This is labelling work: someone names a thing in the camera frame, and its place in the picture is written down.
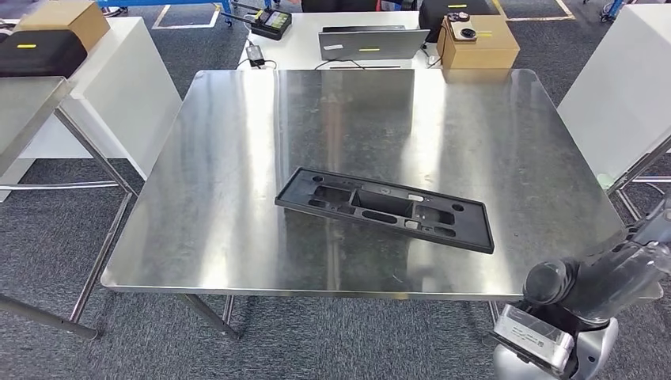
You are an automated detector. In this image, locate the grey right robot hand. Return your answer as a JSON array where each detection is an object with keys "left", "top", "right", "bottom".
[{"left": 523, "top": 196, "right": 671, "bottom": 325}]

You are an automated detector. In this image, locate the small round-lens device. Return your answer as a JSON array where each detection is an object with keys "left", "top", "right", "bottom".
[{"left": 446, "top": 11, "right": 478, "bottom": 42}]

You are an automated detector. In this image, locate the cardboard box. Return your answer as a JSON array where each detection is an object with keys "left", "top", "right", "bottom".
[{"left": 436, "top": 14, "right": 521, "bottom": 70}]

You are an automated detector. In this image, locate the steel workbench table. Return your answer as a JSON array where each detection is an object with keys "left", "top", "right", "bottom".
[{"left": 99, "top": 68, "right": 664, "bottom": 341}]

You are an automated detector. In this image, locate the white floor tape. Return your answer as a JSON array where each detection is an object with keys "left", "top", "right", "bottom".
[
  {"left": 492, "top": 0, "right": 576, "bottom": 22},
  {"left": 152, "top": 4, "right": 222, "bottom": 30}
]

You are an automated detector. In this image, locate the white board panel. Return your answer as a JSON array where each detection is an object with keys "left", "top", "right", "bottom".
[
  {"left": 0, "top": 15, "right": 184, "bottom": 203},
  {"left": 556, "top": 4, "right": 671, "bottom": 182}
]

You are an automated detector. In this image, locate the black plastic panel part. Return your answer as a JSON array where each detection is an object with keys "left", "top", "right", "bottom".
[{"left": 274, "top": 166, "right": 495, "bottom": 256}]

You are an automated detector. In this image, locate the black chair seat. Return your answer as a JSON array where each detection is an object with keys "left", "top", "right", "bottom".
[{"left": 0, "top": 29, "right": 89, "bottom": 78}]

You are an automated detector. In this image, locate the black power adapter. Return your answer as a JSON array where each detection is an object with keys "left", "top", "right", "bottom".
[{"left": 245, "top": 44, "right": 267, "bottom": 68}]

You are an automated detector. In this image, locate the grey laptop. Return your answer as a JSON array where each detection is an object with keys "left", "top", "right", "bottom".
[{"left": 318, "top": 25, "right": 431, "bottom": 61}]

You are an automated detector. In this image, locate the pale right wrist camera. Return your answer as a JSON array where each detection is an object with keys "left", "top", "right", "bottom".
[{"left": 492, "top": 304, "right": 576, "bottom": 374}]

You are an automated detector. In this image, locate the black green device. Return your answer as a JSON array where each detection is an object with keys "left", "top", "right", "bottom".
[{"left": 251, "top": 7, "right": 293, "bottom": 41}]

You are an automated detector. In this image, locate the blue metal frame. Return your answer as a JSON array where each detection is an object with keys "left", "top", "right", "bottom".
[
  {"left": 600, "top": 0, "right": 626, "bottom": 23},
  {"left": 97, "top": 0, "right": 234, "bottom": 25}
]

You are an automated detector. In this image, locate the steel side table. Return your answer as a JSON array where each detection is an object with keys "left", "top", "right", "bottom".
[
  {"left": 0, "top": 75, "right": 138, "bottom": 341},
  {"left": 605, "top": 133, "right": 671, "bottom": 222}
]

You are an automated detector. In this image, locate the white desk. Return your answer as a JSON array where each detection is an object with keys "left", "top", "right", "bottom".
[{"left": 237, "top": 11, "right": 446, "bottom": 72}]

